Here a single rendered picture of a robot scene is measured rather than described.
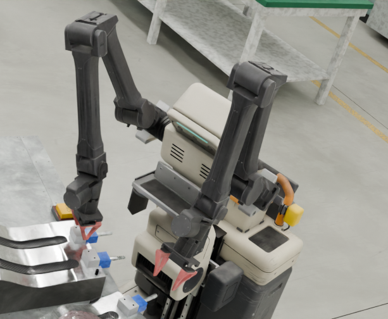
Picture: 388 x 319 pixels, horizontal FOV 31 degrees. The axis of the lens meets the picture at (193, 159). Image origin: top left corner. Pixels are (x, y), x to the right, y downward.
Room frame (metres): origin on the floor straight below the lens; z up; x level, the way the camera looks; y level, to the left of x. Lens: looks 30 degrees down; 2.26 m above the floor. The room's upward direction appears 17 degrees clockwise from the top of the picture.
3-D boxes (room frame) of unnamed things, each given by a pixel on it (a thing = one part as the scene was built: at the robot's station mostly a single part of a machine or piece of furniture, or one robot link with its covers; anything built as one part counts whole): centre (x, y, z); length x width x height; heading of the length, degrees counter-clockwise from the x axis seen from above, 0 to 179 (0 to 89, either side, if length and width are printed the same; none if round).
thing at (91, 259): (1.61, 0.16, 0.89); 0.13 x 0.05 x 0.05; 126
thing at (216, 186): (1.57, -0.08, 1.40); 0.11 x 0.06 x 0.43; 59
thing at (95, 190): (1.67, 0.26, 1.08); 0.07 x 0.06 x 0.07; 160
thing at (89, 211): (1.68, 0.26, 1.02); 0.10 x 0.07 x 0.07; 37
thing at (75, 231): (1.70, 0.23, 0.89); 0.13 x 0.05 x 0.05; 127
